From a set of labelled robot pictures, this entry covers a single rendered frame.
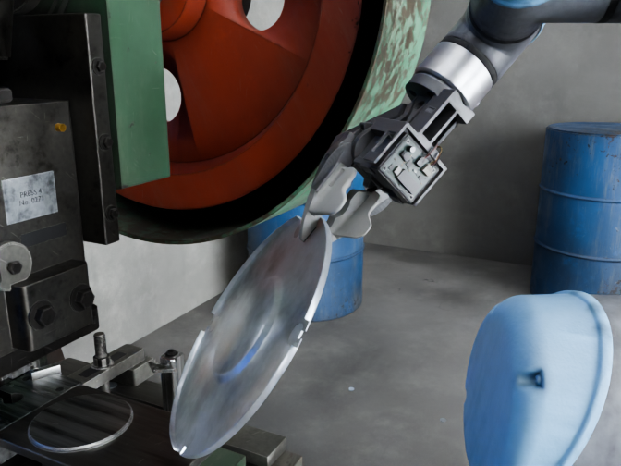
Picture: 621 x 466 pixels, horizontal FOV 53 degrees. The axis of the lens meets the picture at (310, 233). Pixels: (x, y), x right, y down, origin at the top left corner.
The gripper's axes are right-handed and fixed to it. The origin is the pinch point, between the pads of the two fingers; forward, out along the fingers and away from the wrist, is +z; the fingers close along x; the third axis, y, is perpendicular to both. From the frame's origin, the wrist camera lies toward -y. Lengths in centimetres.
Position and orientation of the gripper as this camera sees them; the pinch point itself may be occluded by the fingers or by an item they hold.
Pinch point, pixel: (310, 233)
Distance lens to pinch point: 67.8
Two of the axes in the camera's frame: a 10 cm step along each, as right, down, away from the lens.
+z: -6.5, 7.6, -0.8
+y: 3.9, 2.5, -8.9
